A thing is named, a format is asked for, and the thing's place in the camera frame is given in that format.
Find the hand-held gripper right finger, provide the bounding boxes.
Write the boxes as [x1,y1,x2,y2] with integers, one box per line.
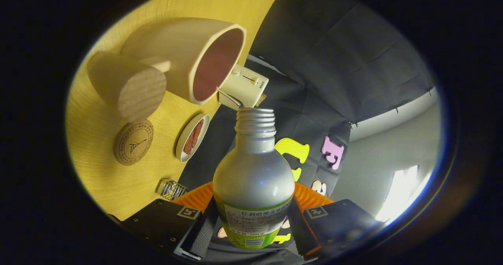
[286,181,385,258]

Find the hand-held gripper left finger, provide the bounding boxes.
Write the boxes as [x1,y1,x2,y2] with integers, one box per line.
[107,181,219,261]

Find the silver juice bottle green label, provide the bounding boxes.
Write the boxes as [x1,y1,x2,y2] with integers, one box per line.
[212,107,296,250]

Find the round cork coaster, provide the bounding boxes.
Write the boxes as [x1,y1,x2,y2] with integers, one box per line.
[114,119,154,166]

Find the cream cup wooden handle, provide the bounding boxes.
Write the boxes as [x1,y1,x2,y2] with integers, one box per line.
[87,17,247,123]

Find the small white plate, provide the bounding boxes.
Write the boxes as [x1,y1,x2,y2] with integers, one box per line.
[175,113,211,163]

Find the reddish brown food pieces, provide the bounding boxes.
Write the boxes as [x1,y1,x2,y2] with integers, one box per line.
[182,119,205,155]

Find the ceiling light panel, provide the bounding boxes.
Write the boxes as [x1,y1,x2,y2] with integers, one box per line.
[375,164,433,223]

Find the wooden table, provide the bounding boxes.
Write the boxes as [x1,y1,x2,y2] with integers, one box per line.
[65,0,290,222]

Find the cream toaster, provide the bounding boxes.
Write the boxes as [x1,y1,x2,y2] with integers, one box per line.
[217,64,270,109]

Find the small glass wire container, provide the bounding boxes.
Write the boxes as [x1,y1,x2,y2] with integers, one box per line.
[156,178,189,201]

